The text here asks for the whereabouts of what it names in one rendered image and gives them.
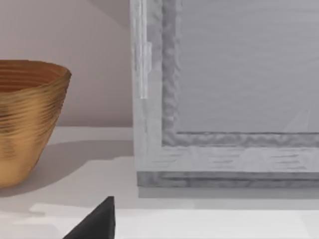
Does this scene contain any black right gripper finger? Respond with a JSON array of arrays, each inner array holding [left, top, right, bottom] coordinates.
[[62, 196, 117, 239]]

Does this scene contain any pale grey wooden cabinet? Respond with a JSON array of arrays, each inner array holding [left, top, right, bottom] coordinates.
[[129, 0, 319, 189]]

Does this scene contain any brown ribbed bowl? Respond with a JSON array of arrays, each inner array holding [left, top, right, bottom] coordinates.
[[0, 59, 72, 189]]

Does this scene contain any grey cabinet door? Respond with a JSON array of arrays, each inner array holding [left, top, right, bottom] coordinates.
[[161, 0, 319, 148]]

